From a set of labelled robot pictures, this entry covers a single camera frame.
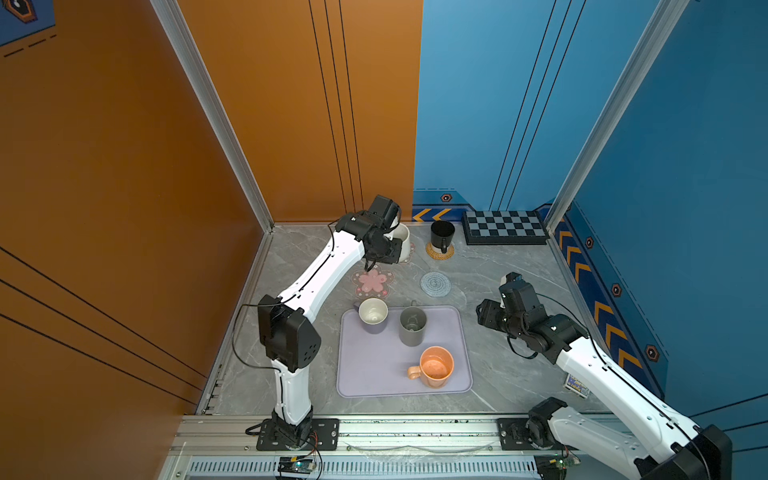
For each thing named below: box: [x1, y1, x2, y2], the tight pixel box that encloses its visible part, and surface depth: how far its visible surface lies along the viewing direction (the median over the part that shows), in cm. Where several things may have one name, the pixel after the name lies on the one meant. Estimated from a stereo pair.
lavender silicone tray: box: [336, 306, 473, 398], surface depth 89 cm
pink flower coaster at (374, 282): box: [351, 265, 395, 300], surface depth 104 cm
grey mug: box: [399, 300, 427, 347], surface depth 87 cm
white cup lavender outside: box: [353, 297, 389, 335], surface depth 89 cm
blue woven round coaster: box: [420, 271, 452, 298], surface depth 104 cm
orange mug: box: [407, 346, 455, 389], surface depth 79 cm
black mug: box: [430, 220, 456, 254], surface depth 107 cm
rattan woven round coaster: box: [426, 241, 455, 261], surface depth 112 cm
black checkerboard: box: [462, 210, 550, 245], surface depth 118 cm
